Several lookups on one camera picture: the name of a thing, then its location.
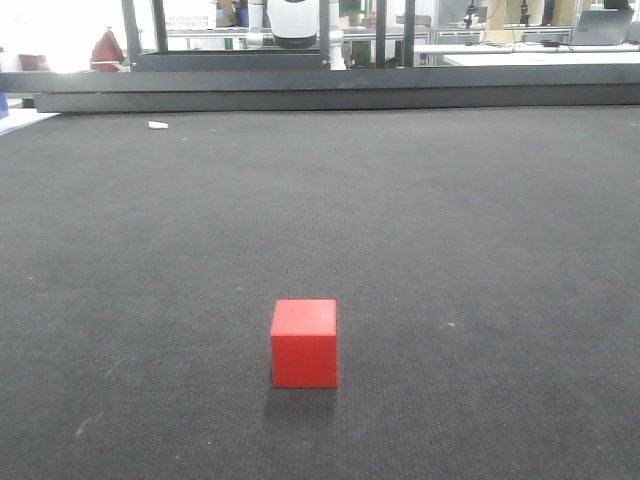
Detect red magnetic cube block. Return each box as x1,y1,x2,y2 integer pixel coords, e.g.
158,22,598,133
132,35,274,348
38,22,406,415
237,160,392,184
270,299,338,389

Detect dark grey felt mat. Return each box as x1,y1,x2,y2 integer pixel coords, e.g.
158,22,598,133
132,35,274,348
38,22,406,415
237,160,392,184
1,107,639,479

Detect white paper scrap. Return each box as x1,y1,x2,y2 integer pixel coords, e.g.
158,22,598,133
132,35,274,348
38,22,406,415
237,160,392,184
148,121,169,130

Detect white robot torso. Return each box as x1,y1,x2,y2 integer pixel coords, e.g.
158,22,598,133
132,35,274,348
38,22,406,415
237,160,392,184
246,0,347,71

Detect red object in background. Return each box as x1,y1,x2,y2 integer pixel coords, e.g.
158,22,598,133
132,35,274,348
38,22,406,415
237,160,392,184
90,27,125,73

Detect grey laptop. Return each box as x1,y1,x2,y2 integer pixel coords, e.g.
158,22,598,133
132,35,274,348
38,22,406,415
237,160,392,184
571,9,633,46

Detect black metal frame rail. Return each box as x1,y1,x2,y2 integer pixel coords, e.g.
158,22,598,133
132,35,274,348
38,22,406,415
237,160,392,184
1,64,639,114

